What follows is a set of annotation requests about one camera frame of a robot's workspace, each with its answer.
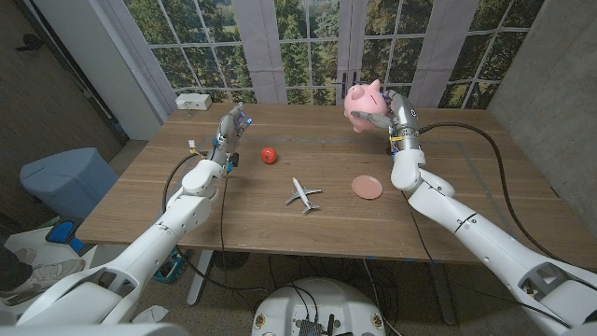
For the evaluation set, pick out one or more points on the pink round plate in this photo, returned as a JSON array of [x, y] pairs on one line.
[[367, 187]]

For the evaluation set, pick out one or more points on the pink plastic piggy bank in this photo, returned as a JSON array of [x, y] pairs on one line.
[[365, 105]]

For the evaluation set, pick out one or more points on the dark trouser leg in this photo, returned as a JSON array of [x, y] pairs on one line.
[[11, 273]]

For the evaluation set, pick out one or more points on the white table leg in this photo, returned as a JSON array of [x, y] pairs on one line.
[[199, 280]]

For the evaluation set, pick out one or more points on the grey table leg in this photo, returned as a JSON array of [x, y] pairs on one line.
[[442, 294]]

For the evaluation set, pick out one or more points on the red toy tomato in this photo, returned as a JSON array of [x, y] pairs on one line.
[[268, 155]]

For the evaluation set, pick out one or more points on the printed window backdrop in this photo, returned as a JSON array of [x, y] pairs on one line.
[[261, 46]]

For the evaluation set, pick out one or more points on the white toy airplane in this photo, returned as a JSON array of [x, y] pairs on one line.
[[302, 193]]

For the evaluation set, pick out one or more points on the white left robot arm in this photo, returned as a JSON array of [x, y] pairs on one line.
[[149, 247]]

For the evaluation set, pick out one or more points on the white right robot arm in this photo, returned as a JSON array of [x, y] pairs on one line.
[[490, 242]]

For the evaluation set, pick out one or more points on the teal basket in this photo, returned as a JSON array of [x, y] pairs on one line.
[[168, 270]]

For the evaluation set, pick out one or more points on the white plastic box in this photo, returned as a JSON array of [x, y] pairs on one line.
[[193, 101]]

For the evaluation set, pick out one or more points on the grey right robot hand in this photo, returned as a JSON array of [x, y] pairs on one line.
[[402, 121]]

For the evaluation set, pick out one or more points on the white robot torso base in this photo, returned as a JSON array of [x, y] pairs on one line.
[[322, 303]]

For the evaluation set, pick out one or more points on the blue and black object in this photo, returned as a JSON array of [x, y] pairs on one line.
[[60, 232]]

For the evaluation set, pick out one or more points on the crumpled white paper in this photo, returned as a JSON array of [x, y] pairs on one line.
[[150, 314]]

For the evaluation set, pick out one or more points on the blue-grey bin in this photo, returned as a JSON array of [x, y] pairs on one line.
[[67, 182]]

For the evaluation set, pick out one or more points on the white sneaker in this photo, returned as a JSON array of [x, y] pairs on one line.
[[46, 275], [23, 256]]

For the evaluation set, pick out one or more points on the grey tape outline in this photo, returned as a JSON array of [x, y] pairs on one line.
[[289, 139]]

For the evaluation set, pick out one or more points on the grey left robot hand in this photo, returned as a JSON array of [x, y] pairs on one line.
[[226, 135]]

